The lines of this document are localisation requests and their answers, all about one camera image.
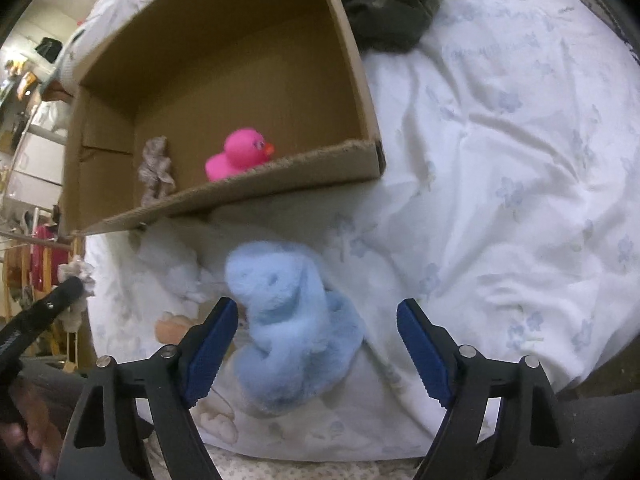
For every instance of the wooden clothes rack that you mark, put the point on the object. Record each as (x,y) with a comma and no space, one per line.
(15,280)

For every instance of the dark green garment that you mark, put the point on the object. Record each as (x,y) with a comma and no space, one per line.
(390,5)

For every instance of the brown cardboard box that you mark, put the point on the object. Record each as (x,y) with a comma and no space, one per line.
(225,60)

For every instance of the white plush toy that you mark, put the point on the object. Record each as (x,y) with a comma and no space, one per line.
(172,270)

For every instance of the white cabinet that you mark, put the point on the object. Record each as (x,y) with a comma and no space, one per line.
(37,152)

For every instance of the person's left hand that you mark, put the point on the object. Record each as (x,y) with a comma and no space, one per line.
(30,435)

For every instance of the light blue plush toy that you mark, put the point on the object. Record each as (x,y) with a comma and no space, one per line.
(295,330)

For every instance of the dotted white bed sheet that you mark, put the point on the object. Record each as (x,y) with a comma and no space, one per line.
(280,470)

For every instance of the grey crumpled cloth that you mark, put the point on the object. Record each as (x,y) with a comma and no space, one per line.
(156,170)

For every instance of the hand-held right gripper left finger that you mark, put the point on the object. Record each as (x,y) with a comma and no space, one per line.
(212,352)

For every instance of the pink rubber duck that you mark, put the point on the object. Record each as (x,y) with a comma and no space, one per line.
(237,155)

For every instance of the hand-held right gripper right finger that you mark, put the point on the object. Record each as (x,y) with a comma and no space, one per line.
(425,355)

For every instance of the white floral bed sheet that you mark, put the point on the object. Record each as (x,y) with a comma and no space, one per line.
(500,160)

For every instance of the black bag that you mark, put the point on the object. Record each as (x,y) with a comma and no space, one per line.
(48,48)

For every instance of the small grey-white cloth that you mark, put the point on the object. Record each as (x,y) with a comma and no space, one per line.
(77,272)

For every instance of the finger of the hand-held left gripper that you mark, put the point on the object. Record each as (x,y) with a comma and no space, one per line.
(50,305)

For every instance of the white quilted blanket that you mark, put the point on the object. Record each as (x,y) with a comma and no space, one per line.
(112,5)

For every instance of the red garment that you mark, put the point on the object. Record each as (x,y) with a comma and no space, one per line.
(42,257)

